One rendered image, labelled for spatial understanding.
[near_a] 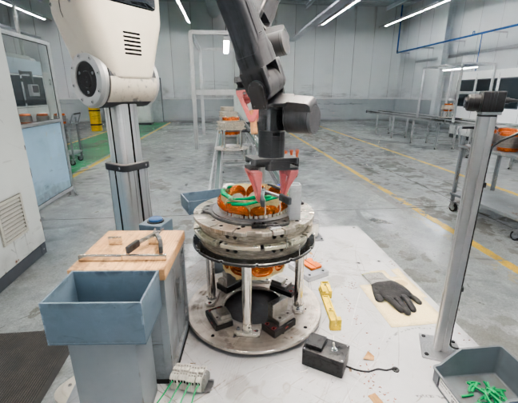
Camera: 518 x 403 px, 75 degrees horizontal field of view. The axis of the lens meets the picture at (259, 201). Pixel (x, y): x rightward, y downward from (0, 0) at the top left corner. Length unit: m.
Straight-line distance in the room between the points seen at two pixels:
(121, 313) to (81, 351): 0.13
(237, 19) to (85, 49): 0.56
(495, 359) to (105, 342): 0.83
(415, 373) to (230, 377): 0.42
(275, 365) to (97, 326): 0.43
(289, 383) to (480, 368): 0.44
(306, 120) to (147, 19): 0.68
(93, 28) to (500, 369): 1.29
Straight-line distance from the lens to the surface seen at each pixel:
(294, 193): 0.81
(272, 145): 0.71
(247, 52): 0.67
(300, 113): 0.67
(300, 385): 0.85
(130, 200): 1.18
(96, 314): 0.65
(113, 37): 1.10
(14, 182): 3.27
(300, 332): 0.95
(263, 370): 0.87
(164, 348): 0.81
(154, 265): 0.71
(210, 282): 1.01
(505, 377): 1.00
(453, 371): 0.95
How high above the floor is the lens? 1.39
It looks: 18 degrees down
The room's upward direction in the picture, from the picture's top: straight up
